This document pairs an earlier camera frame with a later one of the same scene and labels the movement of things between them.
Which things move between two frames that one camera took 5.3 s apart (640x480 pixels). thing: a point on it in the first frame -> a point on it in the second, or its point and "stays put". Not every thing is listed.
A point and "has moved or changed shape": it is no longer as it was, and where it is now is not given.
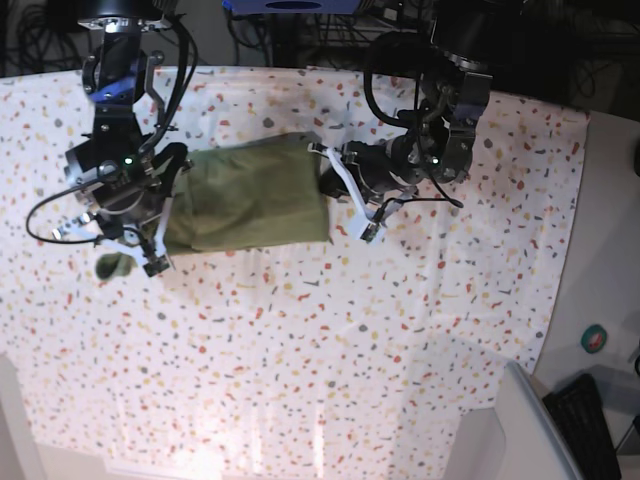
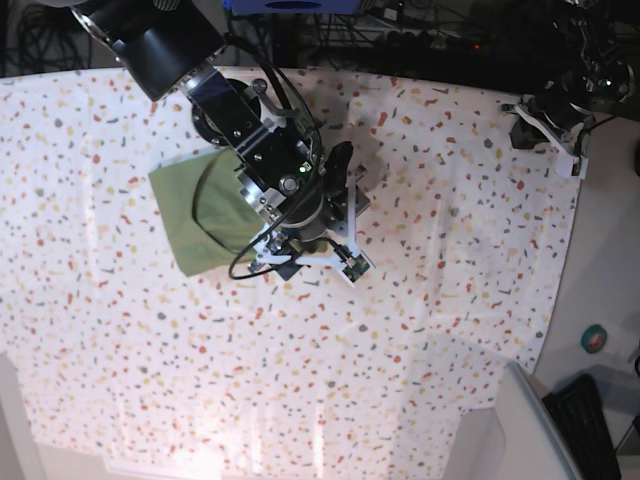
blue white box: [291, 7] stays put
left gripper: [124, 200] -> [337, 162]
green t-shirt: [244, 194] has moved or changed shape
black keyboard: [579, 413] stays put
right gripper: [380, 169] -> [558, 100]
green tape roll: [593, 338] stays put
